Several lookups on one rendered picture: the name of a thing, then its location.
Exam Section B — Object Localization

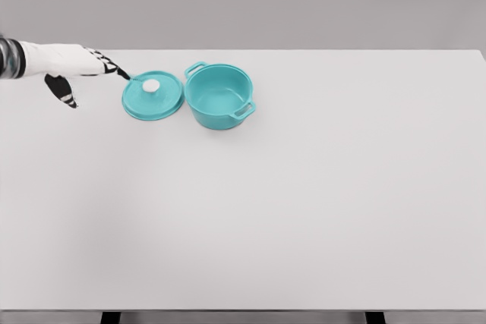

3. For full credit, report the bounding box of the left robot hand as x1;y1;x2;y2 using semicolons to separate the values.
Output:
43;43;133;109

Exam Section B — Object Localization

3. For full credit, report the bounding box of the teal pot lid white knob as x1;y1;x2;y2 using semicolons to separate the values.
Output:
121;70;186;121

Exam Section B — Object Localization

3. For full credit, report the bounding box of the teal pot with handles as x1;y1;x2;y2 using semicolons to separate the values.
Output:
184;61;256;131

